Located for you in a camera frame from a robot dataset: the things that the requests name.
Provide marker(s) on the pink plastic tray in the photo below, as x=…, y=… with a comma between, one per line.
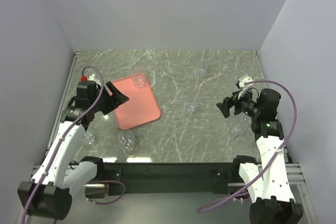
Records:
x=142, y=106

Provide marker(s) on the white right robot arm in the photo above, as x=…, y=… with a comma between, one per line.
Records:
x=272, y=200

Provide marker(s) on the aluminium mounting rail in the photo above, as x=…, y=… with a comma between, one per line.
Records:
x=293, y=173

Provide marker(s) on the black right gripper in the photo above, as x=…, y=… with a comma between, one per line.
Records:
x=229, y=102

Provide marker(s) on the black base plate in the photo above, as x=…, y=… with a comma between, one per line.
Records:
x=146, y=178

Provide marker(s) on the clear glass under right arm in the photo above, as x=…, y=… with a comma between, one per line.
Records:
x=237, y=125

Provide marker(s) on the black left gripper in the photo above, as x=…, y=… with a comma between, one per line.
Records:
x=115, y=100

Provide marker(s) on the clear glass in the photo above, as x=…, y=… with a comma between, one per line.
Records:
x=200, y=71
x=138, y=76
x=127, y=140
x=89, y=136

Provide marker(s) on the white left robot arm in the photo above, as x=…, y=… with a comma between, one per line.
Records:
x=50, y=191

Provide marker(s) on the clear glass table centre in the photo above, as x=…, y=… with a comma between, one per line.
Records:
x=190, y=107

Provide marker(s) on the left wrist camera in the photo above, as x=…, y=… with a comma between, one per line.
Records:
x=93, y=77

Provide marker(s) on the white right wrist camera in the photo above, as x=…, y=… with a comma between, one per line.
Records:
x=242, y=81

